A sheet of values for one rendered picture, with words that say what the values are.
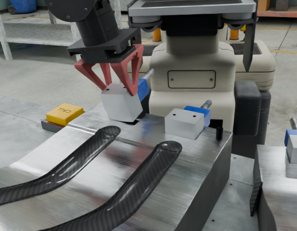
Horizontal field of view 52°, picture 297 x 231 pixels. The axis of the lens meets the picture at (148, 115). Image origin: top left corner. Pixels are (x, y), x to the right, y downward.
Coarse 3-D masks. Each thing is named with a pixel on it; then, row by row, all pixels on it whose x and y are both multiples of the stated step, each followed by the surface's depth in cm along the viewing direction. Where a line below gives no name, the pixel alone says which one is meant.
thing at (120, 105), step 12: (120, 84) 51; (144, 84) 54; (108, 96) 50; (120, 96) 48; (132, 96) 50; (144, 96) 54; (108, 108) 52; (120, 108) 50; (132, 108) 50; (120, 120) 52; (132, 120) 51
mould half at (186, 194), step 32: (64, 128) 52; (96, 128) 51; (128, 128) 50; (160, 128) 49; (32, 160) 45; (96, 160) 44; (128, 160) 43; (192, 160) 42; (224, 160) 46; (64, 192) 38; (96, 192) 38; (160, 192) 37; (192, 192) 37; (0, 224) 28; (32, 224) 29; (128, 224) 32; (160, 224) 33; (192, 224) 38
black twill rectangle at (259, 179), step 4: (260, 168) 43; (260, 172) 42; (260, 176) 41; (256, 180) 44; (260, 180) 41; (256, 184) 43; (260, 184) 41; (256, 188) 43; (260, 188) 41; (252, 192) 45; (256, 192) 42; (252, 196) 45; (256, 196) 42; (252, 200) 44; (256, 200) 42; (252, 204) 44; (252, 208) 43; (252, 212) 43; (252, 216) 44
